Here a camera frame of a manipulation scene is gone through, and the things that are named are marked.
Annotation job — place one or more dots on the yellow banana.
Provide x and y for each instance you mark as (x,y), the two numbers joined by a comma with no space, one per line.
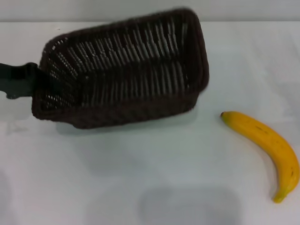
(272,138)

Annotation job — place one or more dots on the dark brown woven basket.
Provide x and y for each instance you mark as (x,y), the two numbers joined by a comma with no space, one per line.
(131,77)

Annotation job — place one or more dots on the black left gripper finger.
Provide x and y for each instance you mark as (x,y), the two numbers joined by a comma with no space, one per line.
(20,78)

